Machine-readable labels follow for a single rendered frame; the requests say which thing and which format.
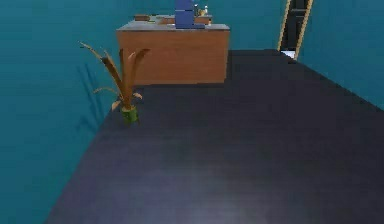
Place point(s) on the brown house plant green pot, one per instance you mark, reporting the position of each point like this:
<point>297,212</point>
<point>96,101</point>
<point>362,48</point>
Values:
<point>126,83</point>

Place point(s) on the brown wooden counter cabinet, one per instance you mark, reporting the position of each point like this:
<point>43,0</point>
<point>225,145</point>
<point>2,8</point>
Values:
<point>176,56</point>

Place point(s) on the tan framed dark room door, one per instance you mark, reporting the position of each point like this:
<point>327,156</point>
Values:
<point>295,25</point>

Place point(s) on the brown flat box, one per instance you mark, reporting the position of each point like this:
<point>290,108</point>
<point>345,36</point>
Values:
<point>142,17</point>

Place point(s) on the blue boxy chair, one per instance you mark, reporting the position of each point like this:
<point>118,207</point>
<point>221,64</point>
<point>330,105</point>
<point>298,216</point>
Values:
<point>185,15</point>

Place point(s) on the brown wooden tray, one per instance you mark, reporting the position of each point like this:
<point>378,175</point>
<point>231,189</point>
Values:
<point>168,20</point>

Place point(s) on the small pale bottle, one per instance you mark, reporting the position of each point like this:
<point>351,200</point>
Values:
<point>206,10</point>

